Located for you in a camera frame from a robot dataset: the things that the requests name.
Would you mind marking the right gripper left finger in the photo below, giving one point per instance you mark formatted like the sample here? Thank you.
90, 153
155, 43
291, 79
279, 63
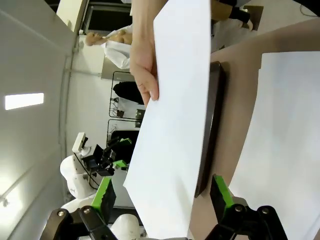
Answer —
103, 197

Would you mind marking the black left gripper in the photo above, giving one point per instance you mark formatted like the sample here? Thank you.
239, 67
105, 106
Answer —
100, 161

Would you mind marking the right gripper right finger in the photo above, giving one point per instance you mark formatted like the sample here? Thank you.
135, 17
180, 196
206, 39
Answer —
222, 200

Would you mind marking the white A4 paper sheet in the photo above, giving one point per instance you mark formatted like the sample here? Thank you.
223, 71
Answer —
287, 150
175, 125

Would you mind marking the person's left forearm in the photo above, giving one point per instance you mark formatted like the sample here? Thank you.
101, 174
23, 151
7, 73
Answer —
142, 20

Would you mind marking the person's left hand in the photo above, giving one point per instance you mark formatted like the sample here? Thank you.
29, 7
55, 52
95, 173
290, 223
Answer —
143, 67

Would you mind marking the black cloth bundle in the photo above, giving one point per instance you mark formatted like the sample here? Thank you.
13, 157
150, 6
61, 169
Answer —
127, 92

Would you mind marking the dark brown plastic tray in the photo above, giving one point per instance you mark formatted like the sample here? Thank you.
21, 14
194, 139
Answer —
215, 112

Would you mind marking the mannequin with brown skirt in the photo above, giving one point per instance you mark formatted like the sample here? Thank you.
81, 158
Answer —
115, 47

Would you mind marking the ceiling light panel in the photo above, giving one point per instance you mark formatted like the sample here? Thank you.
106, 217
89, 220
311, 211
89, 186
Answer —
23, 101

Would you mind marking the dark window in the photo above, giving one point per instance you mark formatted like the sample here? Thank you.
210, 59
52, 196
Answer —
107, 17

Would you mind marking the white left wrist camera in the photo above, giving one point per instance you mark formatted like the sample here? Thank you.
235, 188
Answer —
79, 142

